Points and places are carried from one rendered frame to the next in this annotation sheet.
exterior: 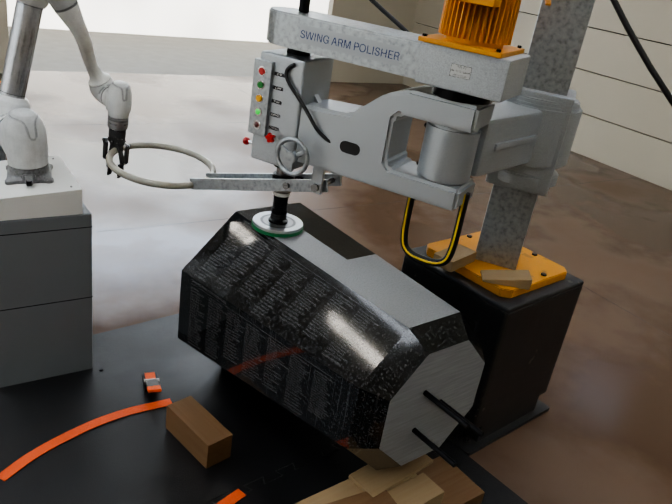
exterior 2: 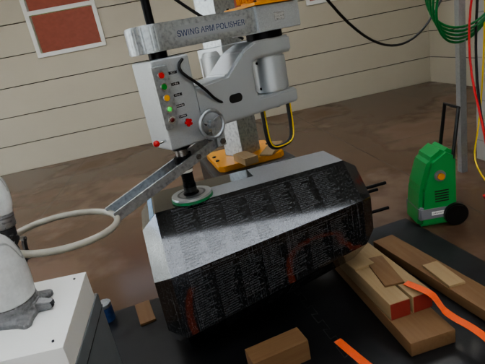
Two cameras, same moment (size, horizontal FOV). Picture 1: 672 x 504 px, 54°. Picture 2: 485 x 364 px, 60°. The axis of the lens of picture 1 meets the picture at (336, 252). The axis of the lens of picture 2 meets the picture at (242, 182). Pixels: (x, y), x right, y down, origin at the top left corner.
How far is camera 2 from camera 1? 233 cm
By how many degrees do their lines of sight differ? 54
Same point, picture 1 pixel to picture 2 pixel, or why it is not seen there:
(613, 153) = (62, 153)
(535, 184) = not seen: hidden behind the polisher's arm
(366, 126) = (239, 77)
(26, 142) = (21, 263)
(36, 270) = not seen: outside the picture
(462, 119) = (284, 44)
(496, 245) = (248, 141)
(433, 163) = (280, 79)
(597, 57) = (9, 107)
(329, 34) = (198, 25)
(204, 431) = (291, 341)
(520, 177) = not seen: hidden behind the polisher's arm
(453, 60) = (273, 10)
